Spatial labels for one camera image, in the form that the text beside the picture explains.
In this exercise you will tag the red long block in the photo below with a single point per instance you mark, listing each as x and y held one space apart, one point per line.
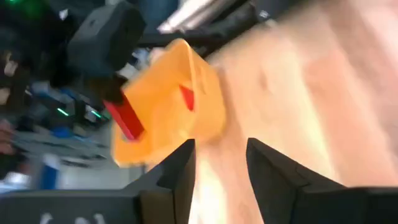
126 118

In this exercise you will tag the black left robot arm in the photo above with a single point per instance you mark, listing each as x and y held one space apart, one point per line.
31 37

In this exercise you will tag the silver metal bar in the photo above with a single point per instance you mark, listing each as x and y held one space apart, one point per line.
192 15

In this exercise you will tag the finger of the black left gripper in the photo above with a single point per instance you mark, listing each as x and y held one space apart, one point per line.
107 88

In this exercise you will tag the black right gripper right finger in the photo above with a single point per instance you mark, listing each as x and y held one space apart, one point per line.
295 196

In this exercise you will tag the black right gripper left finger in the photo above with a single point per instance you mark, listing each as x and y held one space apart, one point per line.
168 193

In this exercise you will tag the yellow plastic bin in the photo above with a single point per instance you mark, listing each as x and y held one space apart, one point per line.
161 124

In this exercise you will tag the black table frame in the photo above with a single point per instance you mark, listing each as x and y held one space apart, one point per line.
233 23

